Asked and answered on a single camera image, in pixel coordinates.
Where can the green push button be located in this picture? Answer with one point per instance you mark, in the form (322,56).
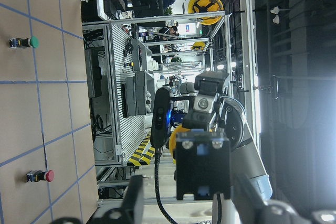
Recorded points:
(31,42)

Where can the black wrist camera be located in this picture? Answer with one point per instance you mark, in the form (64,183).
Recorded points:
(160,120)

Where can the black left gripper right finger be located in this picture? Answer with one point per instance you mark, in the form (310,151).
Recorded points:
(247,200)

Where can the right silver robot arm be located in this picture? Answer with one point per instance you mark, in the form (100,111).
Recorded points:
(243,160)

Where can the yellow hard hat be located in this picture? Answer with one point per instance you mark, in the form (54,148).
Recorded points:
(205,6)

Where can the red push button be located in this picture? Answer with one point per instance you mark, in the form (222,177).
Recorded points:
(39,175)

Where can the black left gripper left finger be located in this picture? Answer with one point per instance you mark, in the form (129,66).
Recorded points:
(132,206)

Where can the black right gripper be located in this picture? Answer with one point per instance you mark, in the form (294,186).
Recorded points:
(214,109)

